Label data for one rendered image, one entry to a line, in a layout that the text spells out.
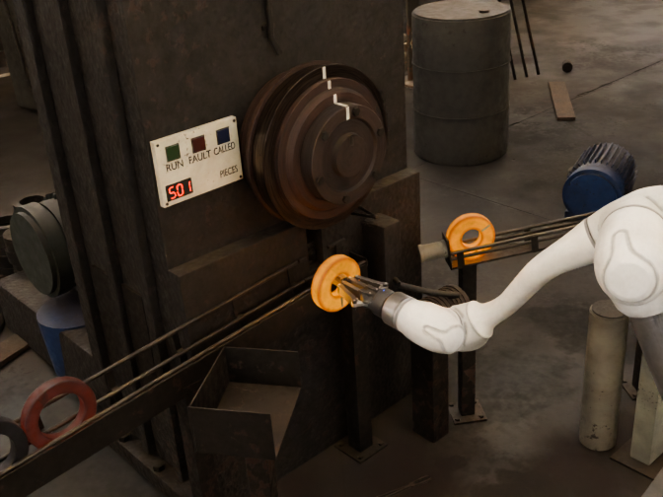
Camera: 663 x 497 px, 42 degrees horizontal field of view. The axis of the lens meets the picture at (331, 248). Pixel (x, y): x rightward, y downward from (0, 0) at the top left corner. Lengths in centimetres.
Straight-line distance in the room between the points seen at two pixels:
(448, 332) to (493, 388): 129
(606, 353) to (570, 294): 112
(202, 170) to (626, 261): 117
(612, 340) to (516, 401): 57
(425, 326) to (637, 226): 59
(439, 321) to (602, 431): 111
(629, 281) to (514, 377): 175
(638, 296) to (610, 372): 123
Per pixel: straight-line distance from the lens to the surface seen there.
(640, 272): 166
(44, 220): 343
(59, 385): 219
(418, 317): 208
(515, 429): 313
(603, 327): 280
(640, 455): 304
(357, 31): 265
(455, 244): 280
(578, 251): 191
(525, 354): 351
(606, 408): 298
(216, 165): 236
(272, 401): 227
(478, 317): 217
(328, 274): 226
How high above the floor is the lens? 195
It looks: 27 degrees down
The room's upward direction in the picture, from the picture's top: 4 degrees counter-clockwise
